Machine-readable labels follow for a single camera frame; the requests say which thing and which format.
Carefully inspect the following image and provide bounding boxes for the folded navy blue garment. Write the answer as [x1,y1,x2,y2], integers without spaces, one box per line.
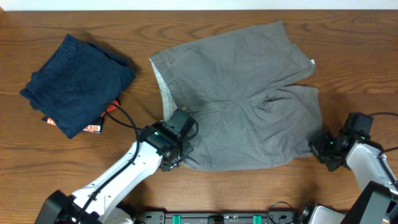
[20,34,136,139]

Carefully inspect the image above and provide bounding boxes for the black orange printed garment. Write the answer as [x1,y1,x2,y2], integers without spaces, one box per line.
[42,98,121,134]

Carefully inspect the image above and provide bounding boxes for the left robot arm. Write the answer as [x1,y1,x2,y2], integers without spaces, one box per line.
[35,121,198,223]

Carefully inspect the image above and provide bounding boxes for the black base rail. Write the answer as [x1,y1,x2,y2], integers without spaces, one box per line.
[134,201,311,224]

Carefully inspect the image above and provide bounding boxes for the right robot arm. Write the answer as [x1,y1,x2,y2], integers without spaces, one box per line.
[296,131,397,223]

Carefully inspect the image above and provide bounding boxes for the grey shorts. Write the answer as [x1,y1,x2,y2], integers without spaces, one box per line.
[149,21,322,171]

